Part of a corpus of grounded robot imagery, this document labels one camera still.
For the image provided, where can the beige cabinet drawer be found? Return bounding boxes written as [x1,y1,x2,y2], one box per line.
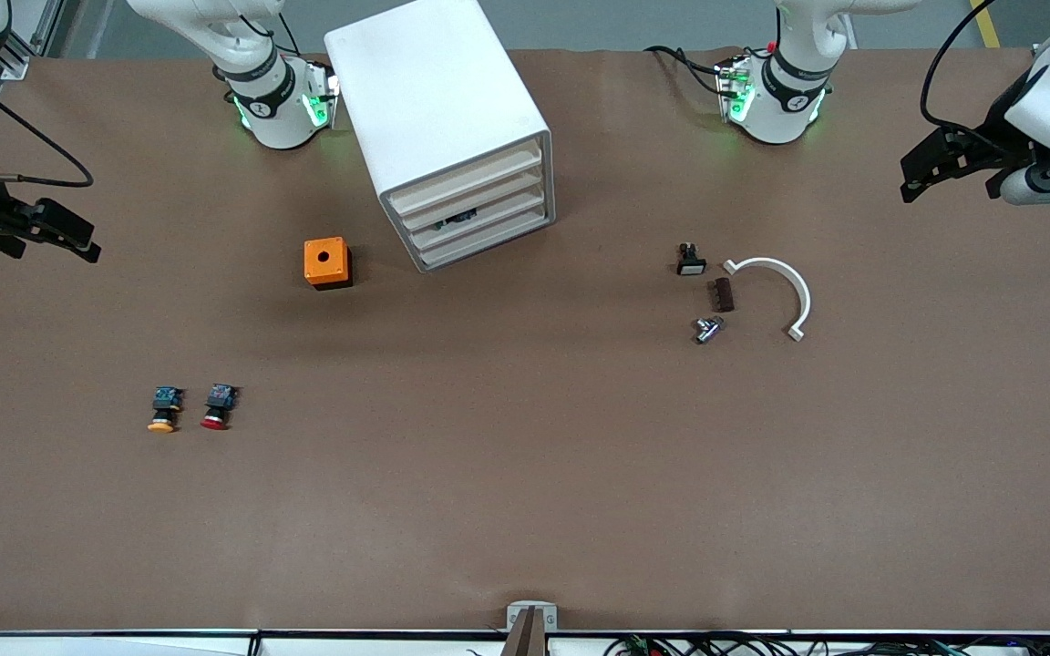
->
[408,193,548,252]
[417,214,551,272]
[399,169,547,235]
[386,137,546,218]

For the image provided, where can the yellow mushroom push button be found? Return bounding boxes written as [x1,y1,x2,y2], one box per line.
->
[147,386,185,434]

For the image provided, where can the white curved plastic bracket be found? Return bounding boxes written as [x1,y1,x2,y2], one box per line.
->
[723,257,812,343]

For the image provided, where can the black left base cable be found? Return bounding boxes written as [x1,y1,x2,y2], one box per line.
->
[643,44,728,97]

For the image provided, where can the brown tapered bar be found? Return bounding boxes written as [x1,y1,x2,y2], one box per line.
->
[499,609,549,656]

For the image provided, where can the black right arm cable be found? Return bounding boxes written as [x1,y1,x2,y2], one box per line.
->
[0,62,96,189]

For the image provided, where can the black base cable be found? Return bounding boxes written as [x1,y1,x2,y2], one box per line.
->
[252,13,304,57]
[643,44,728,97]

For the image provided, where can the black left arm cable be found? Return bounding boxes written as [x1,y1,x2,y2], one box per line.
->
[920,0,1000,138]

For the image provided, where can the orange button enclosure box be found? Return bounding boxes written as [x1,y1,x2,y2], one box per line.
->
[304,237,354,291]

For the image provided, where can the white drawer cabinet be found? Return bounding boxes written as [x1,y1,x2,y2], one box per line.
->
[323,0,556,274]

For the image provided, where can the black right base cable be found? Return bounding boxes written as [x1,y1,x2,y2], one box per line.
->
[252,13,304,57]

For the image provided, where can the grey metal table clamp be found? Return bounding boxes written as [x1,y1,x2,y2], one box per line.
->
[505,600,559,634]

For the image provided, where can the red mushroom push button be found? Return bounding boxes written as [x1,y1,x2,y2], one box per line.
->
[200,384,241,431]

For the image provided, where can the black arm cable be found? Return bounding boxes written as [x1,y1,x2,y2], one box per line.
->
[0,62,96,189]
[920,0,1000,138]

